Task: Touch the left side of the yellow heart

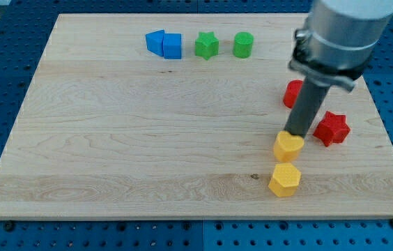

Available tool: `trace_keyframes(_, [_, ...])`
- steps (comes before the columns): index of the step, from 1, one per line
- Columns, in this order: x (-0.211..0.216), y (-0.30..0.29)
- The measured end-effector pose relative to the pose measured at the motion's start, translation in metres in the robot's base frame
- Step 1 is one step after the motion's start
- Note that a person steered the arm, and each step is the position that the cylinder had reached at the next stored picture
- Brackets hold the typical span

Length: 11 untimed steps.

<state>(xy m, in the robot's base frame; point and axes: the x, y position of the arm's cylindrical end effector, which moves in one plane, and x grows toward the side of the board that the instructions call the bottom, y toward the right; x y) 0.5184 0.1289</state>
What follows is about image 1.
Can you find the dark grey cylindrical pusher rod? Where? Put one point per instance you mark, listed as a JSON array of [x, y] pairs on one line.
[[306, 107]]

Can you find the blue cube block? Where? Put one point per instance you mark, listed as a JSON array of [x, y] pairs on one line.
[[172, 46]]

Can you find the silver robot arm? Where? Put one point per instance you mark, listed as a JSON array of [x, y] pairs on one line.
[[333, 48]]

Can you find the wooden board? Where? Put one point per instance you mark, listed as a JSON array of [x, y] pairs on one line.
[[111, 131]]

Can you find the green star block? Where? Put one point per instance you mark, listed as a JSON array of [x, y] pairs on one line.
[[206, 45]]

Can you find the blue pentagon block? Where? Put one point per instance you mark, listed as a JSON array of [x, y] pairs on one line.
[[154, 42]]

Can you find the red cylinder block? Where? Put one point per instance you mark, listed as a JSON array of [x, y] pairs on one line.
[[291, 93]]

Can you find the yellow hexagon block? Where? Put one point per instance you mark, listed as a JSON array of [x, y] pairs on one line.
[[285, 180]]

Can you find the yellow heart block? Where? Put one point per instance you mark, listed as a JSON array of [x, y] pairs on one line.
[[287, 147]]

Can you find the red star block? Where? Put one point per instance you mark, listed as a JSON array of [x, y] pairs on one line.
[[332, 129]]

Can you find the green cylinder block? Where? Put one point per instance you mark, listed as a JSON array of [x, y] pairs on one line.
[[243, 43]]

